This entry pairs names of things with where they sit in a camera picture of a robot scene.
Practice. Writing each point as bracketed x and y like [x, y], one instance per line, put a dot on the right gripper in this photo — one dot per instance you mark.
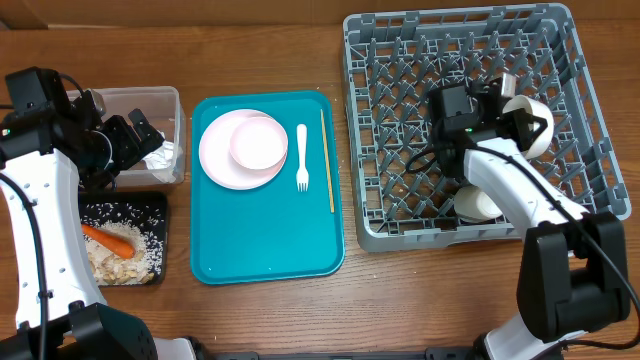
[519, 117]

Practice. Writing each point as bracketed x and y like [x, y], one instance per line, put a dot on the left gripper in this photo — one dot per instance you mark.
[133, 148]

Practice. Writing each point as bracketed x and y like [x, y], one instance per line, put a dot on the white saucer plate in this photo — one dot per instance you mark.
[530, 124]

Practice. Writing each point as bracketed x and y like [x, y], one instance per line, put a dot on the white tissue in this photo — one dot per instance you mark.
[160, 162]

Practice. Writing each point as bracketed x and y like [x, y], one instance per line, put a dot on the rice food scraps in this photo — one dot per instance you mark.
[143, 224]

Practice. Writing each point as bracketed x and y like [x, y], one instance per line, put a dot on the small white cup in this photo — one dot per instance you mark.
[472, 205]

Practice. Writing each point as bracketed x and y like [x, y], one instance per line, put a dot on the orange carrot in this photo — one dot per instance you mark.
[115, 244]

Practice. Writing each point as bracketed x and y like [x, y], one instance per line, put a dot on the large white plate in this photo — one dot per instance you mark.
[216, 160]

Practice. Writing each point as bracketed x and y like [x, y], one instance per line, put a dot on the small white food bowl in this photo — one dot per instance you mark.
[259, 143]

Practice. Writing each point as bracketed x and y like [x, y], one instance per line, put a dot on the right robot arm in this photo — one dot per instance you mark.
[573, 276]

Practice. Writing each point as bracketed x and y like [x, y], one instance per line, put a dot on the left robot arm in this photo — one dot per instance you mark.
[51, 147]

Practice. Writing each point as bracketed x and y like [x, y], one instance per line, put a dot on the clear plastic waste bin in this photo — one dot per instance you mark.
[162, 107]

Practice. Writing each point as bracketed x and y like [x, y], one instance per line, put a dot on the grey plastic dishwasher rack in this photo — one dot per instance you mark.
[393, 59]

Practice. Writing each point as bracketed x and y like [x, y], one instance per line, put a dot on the black plastic tray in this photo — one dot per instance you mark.
[126, 196]

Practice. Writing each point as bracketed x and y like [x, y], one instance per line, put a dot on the white plastic spoon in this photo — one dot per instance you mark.
[302, 175]

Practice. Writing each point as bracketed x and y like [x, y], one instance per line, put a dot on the teal plastic serving tray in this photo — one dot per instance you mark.
[272, 232]

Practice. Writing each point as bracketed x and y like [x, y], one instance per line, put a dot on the wooden chopstick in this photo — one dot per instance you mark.
[327, 163]

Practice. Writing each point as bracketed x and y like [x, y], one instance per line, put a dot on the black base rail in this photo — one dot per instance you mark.
[434, 353]

